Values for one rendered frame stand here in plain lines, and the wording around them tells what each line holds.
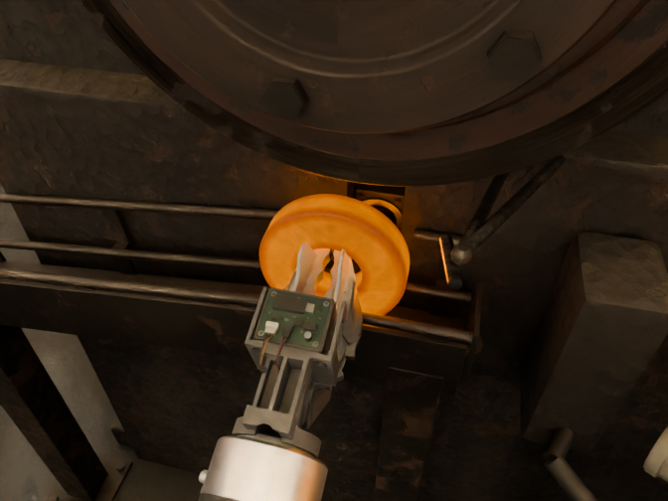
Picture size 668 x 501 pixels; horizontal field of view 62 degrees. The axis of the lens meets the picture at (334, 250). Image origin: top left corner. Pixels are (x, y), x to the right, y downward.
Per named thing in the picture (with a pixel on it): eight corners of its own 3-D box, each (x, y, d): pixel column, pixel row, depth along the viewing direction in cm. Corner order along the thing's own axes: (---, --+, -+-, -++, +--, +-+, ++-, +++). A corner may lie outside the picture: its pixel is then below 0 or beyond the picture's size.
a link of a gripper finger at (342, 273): (366, 214, 51) (344, 302, 47) (367, 248, 56) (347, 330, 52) (333, 209, 52) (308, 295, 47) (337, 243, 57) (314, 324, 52)
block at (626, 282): (517, 366, 70) (573, 220, 54) (584, 378, 69) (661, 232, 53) (518, 442, 63) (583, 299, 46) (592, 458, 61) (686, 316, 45)
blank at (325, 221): (252, 189, 55) (241, 209, 53) (408, 193, 52) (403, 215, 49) (281, 298, 65) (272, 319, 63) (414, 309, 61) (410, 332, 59)
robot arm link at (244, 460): (320, 530, 45) (209, 500, 47) (334, 467, 47) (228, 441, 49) (308, 518, 37) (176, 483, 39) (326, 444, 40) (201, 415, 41)
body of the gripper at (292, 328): (351, 294, 45) (314, 443, 39) (354, 335, 53) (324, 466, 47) (262, 277, 46) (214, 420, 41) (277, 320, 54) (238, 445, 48)
